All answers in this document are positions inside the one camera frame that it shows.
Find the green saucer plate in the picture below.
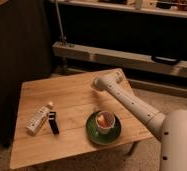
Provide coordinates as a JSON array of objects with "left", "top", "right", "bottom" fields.
[{"left": 86, "top": 112, "right": 122, "bottom": 145}]

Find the metal stand pole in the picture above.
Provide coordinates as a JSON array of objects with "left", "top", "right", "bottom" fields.
[{"left": 54, "top": 0, "right": 71, "bottom": 46}]

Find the dark wooden cabinet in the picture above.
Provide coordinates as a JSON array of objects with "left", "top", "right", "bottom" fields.
[{"left": 0, "top": 0, "right": 52, "bottom": 147}]

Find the wooden low table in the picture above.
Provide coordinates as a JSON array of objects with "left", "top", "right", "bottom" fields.
[{"left": 10, "top": 71, "right": 151, "bottom": 169}]

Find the white bottle lying down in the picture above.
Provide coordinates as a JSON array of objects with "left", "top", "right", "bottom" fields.
[{"left": 26, "top": 102, "right": 53, "bottom": 135}]

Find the long wooden shelf beam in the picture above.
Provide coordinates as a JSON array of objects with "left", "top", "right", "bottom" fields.
[{"left": 52, "top": 42, "right": 187, "bottom": 78}]

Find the black handle on beam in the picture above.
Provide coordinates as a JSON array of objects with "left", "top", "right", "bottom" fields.
[{"left": 151, "top": 56, "right": 180, "bottom": 66}]

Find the cup with food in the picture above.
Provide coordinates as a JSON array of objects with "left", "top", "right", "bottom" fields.
[{"left": 95, "top": 111, "right": 116, "bottom": 134}]

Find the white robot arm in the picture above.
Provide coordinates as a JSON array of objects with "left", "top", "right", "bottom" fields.
[{"left": 92, "top": 70, "right": 187, "bottom": 171}]

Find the upper wooden shelf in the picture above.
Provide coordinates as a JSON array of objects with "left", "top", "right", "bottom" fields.
[{"left": 50, "top": 0, "right": 187, "bottom": 20}]

